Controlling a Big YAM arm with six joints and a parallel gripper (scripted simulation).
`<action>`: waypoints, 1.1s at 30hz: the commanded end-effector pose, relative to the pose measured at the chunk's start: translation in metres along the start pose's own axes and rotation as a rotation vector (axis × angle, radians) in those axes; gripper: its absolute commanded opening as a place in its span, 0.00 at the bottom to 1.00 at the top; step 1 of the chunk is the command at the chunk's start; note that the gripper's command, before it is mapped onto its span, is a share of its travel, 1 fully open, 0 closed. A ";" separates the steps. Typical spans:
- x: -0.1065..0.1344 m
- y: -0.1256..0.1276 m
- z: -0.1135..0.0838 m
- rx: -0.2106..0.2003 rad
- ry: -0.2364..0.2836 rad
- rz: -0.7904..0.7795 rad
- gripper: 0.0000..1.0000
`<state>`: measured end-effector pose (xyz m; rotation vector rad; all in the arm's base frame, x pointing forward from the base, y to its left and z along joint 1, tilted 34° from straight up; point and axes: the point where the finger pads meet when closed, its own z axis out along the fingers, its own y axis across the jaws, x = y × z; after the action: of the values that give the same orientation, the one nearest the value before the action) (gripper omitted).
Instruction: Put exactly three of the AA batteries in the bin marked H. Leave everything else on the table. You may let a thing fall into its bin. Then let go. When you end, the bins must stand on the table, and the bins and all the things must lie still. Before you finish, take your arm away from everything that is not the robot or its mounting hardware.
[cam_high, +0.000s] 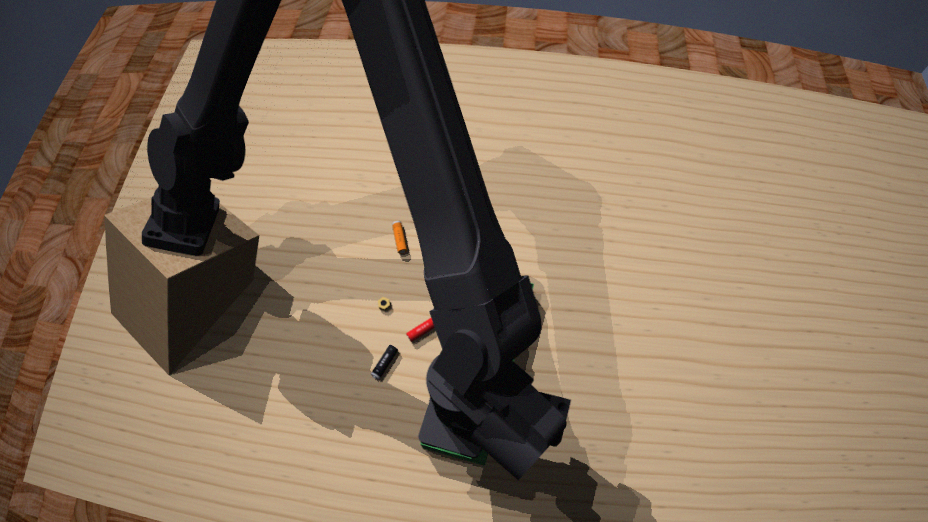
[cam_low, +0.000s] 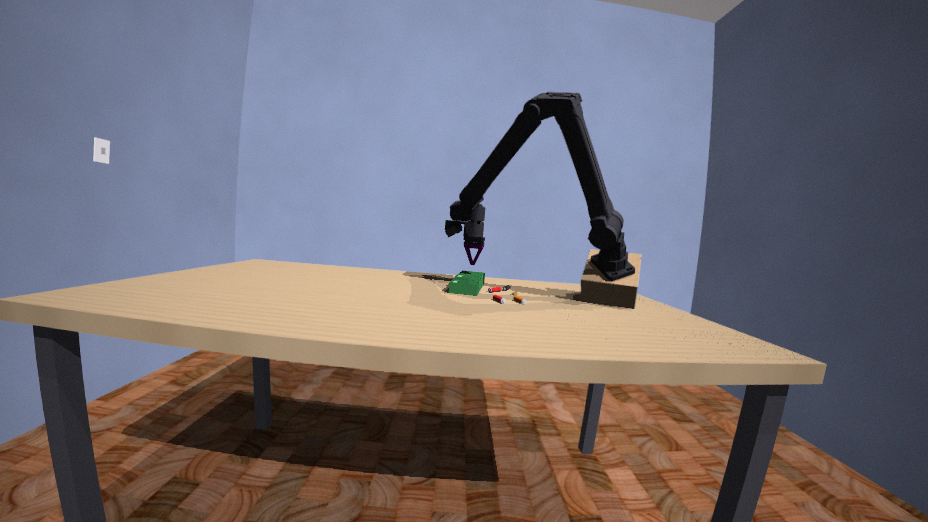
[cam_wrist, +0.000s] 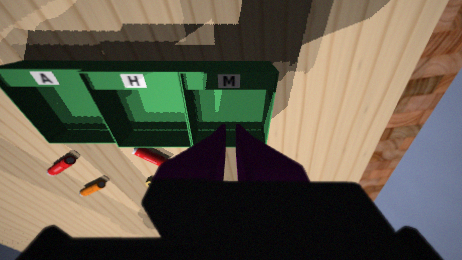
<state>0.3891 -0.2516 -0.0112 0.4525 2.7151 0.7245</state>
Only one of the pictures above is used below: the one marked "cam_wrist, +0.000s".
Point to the yellow hex nut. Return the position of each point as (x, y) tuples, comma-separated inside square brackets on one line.
[(148, 181)]

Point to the red battery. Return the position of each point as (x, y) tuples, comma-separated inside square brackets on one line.
[(61, 165), (149, 155)]

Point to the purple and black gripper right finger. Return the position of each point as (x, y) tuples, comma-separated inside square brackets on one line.
[(264, 163)]

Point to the green rack of three bins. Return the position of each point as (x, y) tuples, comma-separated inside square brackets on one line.
[(142, 104)]

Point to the orange battery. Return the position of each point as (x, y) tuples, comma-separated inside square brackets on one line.
[(92, 188)]

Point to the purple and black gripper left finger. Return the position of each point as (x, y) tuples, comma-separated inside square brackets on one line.
[(199, 161)]

